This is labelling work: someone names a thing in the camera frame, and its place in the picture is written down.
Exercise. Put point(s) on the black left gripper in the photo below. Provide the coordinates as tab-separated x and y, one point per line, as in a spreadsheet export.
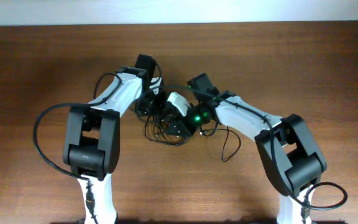
157	110

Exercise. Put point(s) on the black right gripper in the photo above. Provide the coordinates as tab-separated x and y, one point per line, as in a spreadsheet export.
181	122

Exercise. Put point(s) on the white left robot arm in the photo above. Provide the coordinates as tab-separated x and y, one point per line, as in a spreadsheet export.
92	140

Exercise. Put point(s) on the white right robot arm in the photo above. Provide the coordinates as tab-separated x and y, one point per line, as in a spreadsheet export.
292	160

